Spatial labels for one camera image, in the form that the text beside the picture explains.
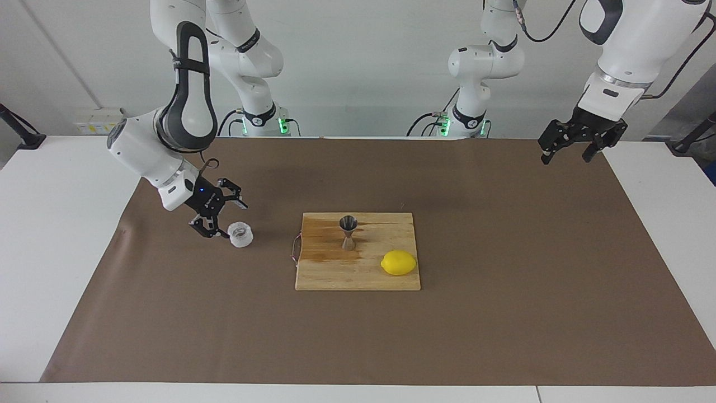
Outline black right base cables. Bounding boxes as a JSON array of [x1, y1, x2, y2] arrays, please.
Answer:
[[217, 108, 247, 137]]

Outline black clamp stand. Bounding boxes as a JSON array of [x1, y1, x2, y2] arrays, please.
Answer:
[[0, 104, 46, 150], [671, 109, 716, 156]]

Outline yellow lemon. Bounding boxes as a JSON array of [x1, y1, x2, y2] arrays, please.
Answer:
[[380, 250, 418, 277]]

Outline black base cables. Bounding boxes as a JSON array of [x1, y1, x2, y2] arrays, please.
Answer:
[[217, 108, 247, 137], [407, 83, 456, 137]]

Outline white wall outlet strip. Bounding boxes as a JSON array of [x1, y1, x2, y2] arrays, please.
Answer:
[[76, 107, 128, 135]]

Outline dark grey partition panel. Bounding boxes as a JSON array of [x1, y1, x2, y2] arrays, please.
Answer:
[[646, 63, 716, 140]]

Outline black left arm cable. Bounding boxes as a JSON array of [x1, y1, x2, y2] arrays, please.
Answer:
[[512, 0, 716, 101]]

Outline brown table mat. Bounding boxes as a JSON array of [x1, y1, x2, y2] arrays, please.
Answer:
[[40, 136, 716, 387]]

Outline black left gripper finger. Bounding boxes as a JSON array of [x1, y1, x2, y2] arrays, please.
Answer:
[[538, 119, 571, 165], [582, 132, 616, 164]]

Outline steel double jigger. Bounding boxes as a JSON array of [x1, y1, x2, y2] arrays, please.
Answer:
[[339, 215, 359, 251]]

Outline wooden cutting board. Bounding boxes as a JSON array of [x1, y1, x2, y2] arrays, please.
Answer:
[[291, 212, 422, 292]]

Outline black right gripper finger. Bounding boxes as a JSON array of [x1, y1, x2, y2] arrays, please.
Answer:
[[189, 214, 231, 240], [217, 177, 249, 212]]

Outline black left base cables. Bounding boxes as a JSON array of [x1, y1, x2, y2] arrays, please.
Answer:
[[407, 83, 456, 137]]

